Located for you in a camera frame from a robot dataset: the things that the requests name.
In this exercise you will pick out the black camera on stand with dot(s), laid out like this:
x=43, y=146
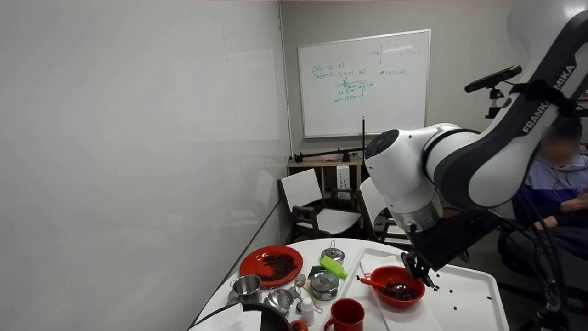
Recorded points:
x=493, y=78

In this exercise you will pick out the small steel cup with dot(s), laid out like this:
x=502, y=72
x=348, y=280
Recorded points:
x=247, y=287

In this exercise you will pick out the small orange object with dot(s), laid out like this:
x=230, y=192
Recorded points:
x=298, y=326

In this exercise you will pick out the small steel bowl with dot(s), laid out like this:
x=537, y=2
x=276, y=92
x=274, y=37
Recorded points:
x=280, y=298

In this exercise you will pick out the red cup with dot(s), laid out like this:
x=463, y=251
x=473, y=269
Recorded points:
x=348, y=315

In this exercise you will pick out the red plate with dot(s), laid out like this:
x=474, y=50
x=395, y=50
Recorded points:
x=254, y=260

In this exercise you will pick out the small white shaker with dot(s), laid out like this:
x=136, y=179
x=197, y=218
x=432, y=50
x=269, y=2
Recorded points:
x=305, y=311

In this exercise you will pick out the black tripod rod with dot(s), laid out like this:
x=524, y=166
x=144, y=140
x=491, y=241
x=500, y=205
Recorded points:
x=331, y=151

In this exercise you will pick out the green toy vegetable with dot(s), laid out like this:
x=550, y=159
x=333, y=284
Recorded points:
x=333, y=267

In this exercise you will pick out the dark coffee beans pile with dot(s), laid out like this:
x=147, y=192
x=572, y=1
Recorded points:
x=399, y=289
x=280, y=265

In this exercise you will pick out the seated person blue sweater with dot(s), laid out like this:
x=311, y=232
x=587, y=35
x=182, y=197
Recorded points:
x=552, y=184

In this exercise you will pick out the wooden shelf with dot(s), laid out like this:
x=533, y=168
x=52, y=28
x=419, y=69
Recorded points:
x=324, y=162

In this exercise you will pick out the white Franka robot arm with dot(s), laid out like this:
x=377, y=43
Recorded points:
x=489, y=166

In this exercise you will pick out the red plastic spoon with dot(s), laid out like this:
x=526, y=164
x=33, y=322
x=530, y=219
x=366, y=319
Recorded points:
x=368, y=282

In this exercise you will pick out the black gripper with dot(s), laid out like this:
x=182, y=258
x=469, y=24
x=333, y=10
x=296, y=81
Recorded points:
x=452, y=236

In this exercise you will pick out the whiteboard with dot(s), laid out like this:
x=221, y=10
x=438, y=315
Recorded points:
x=368, y=111

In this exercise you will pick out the red bowl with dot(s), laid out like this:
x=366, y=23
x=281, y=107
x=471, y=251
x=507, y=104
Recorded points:
x=416, y=298

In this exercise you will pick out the white cloth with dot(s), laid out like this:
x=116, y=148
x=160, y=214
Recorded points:
x=226, y=320

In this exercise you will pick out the small steel utensil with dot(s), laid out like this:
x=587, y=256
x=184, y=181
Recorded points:
x=300, y=280

